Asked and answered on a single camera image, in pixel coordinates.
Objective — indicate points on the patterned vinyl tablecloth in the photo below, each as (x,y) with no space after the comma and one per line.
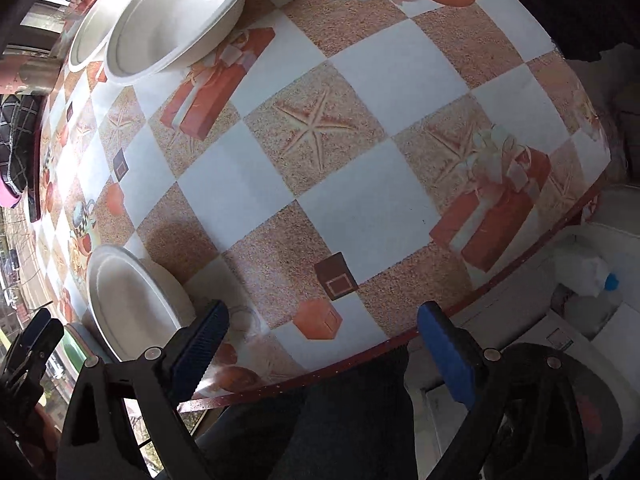
(329,167)

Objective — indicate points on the pink steel tumbler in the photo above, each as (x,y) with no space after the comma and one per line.
(27,74)

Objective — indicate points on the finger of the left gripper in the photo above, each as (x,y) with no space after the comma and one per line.
(25,363)

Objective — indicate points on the red case smartphone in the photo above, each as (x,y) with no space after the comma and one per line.
(33,195)

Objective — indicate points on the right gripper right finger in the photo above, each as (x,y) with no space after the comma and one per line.
(520,422)

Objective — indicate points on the dark checked cloth pouch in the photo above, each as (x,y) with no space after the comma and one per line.
(18,117)

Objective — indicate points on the white paper plate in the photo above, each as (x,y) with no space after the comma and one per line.
(136,303)

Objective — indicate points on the white plastic bottle blue cap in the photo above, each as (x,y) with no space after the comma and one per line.
(582,270)

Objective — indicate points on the white paper bowl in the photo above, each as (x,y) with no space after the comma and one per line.
(155,35)
(94,32)

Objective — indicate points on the green square plate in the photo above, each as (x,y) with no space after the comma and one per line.
(79,344)

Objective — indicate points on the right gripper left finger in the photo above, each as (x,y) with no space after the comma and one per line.
(97,439)

